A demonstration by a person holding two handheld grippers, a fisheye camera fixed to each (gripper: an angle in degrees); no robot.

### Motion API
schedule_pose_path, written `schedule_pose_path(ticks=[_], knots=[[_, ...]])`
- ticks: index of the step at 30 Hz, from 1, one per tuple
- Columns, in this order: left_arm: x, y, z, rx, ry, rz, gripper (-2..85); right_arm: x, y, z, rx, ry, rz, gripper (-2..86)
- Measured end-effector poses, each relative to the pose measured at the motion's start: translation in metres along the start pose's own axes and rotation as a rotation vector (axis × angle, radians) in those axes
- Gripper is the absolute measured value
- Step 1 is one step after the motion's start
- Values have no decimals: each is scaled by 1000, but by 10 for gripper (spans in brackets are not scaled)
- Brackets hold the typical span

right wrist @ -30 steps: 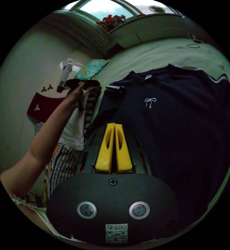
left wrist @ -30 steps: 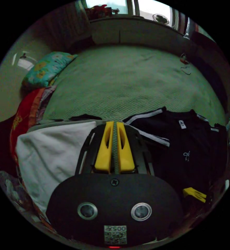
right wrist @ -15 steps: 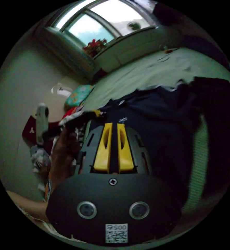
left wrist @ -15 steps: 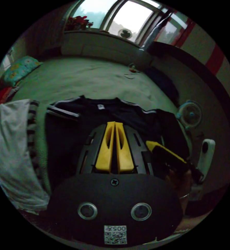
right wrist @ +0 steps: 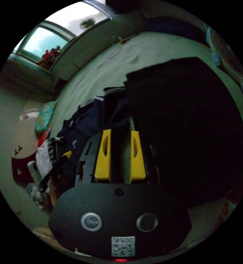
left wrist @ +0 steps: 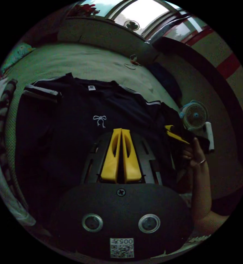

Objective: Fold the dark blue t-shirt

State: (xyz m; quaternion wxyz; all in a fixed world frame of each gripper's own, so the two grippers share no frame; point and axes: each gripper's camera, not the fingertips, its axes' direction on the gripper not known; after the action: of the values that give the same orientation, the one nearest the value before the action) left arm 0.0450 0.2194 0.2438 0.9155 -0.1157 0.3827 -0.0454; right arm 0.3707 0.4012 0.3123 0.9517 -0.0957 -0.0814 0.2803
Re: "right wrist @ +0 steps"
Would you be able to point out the bed with green mat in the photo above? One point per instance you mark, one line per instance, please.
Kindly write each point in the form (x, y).
(113, 68)

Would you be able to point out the navy garment with white stripes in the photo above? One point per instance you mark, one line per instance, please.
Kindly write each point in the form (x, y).
(88, 121)

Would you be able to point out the pile of clothes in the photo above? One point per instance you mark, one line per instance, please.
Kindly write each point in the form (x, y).
(43, 157)

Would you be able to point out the round ceiling lamp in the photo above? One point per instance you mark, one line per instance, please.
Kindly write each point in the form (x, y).
(87, 23)

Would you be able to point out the teal patterned pillow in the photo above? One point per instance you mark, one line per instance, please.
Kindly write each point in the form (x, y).
(44, 117)

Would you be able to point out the dark blue t-shirt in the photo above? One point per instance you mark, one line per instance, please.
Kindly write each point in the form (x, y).
(185, 127)

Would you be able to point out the window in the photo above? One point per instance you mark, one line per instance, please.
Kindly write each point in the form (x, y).
(44, 40)

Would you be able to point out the white fan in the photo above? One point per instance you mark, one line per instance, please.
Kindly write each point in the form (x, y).
(226, 53)

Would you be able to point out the plant with red flowers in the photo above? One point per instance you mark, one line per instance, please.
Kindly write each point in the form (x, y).
(49, 56)

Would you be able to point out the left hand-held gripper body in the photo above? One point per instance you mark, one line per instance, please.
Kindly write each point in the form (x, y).
(53, 151)

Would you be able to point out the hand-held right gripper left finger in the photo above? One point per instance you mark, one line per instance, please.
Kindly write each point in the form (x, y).
(102, 165)

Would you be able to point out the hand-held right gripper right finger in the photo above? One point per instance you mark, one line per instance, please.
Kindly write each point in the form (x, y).
(138, 167)

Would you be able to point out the person's left hand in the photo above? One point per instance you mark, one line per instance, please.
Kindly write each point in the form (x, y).
(55, 191)

